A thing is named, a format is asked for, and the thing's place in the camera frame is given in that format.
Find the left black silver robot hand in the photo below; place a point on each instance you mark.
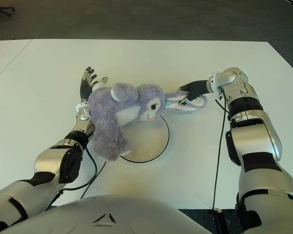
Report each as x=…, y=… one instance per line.
x=85, y=91

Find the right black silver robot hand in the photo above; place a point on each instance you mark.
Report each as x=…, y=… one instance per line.
x=197, y=87

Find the purple plush bunny doll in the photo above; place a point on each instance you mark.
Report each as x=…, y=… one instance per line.
x=105, y=109

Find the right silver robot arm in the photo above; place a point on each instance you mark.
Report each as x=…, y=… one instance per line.
x=256, y=136

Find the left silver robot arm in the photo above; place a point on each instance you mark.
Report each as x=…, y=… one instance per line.
x=48, y=161

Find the white plate black rim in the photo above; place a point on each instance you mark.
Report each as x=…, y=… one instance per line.
x=146, y=143

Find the silver robot torso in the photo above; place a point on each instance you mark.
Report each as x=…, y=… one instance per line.
x=112, y=219

